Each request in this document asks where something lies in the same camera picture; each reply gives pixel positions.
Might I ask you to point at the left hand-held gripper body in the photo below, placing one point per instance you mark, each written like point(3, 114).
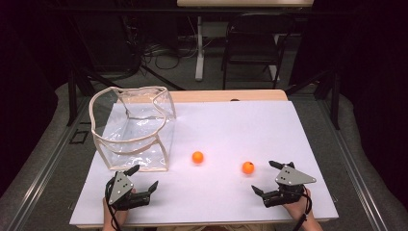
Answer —
point(120, 189)

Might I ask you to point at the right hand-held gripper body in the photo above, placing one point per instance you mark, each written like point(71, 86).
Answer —
point(290, 178)

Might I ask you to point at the transparent bag with beige trim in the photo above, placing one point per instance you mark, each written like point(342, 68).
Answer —
point(138, 150)

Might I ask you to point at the orange ping pong ball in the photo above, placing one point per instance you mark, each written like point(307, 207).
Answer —
point(198, 157)
point(248, 167)

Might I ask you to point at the person's left hand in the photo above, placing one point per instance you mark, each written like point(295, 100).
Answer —
point(120, 216)

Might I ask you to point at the person's right hand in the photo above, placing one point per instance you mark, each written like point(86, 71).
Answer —
point(298, 208)

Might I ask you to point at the white board sheet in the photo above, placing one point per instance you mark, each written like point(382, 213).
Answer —
point(224, 134)

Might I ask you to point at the small dark round object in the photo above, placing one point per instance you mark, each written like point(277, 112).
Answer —
point(234, 99)

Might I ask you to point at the wooden table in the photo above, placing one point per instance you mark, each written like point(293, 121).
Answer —
point(224, 95)

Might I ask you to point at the black folding chair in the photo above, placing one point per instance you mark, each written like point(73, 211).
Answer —
point(253, 48)

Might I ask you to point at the dark curtain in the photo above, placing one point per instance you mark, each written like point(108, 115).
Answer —
point(25, 80)
point(378, 80)

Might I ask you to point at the white background table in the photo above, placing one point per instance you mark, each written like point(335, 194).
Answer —
point(199, 48)

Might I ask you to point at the metal floor rail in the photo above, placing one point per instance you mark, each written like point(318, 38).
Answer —
point(48, 166)
point(352, 173)

